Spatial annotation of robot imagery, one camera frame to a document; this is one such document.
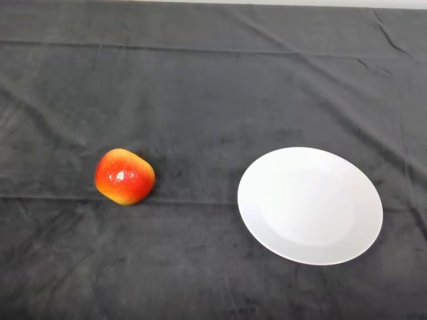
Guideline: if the white round plate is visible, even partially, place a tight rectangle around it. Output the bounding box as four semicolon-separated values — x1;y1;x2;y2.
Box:
237;147;384;267

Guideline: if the red yellow apple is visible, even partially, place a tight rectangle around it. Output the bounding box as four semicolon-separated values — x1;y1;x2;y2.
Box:
94;148;156;206

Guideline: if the black cloth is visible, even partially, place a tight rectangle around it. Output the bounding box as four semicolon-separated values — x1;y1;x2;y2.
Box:
0;0;427;320

